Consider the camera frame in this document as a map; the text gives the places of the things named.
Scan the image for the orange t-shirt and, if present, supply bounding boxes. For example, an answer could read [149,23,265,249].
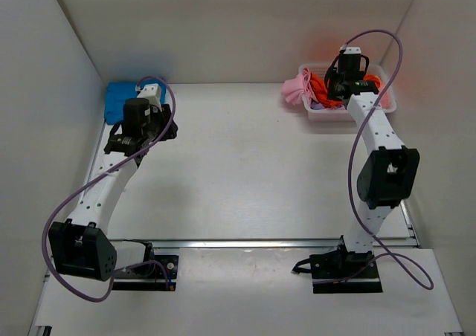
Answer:
[309,72,382,109]

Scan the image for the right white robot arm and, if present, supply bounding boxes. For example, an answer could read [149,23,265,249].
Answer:
[293,47,420,285]

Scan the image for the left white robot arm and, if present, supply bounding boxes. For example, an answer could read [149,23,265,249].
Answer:
[48,97,178,281]

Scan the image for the white plastic basket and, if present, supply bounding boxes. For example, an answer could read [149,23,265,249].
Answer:
[298,62,397,122]

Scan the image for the folded blue t-shirt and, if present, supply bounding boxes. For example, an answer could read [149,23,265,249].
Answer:
[104,82,137,126]

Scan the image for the light pink t-shirt in basket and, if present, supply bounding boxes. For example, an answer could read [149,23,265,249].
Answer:
[376,81,392,110]

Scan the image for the pink t-shirt over basket edge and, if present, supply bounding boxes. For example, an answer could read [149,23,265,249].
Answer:
[281,70,312,105]

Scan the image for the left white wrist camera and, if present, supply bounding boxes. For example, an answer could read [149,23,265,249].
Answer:
[137,83,161,106]

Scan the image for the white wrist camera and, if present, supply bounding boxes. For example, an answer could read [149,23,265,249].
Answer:
[137,83,161,106]
[339,45,361,55]

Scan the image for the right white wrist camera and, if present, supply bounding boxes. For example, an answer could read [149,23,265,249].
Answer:
[339,45,361,55]

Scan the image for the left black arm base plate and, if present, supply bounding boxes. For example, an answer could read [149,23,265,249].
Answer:
[112,253,179,292]

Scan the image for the aluminium rail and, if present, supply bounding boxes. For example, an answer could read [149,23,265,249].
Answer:
[111,237,416,251]

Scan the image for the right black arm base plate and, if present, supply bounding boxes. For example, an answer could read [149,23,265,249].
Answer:
[292,251,383,294]

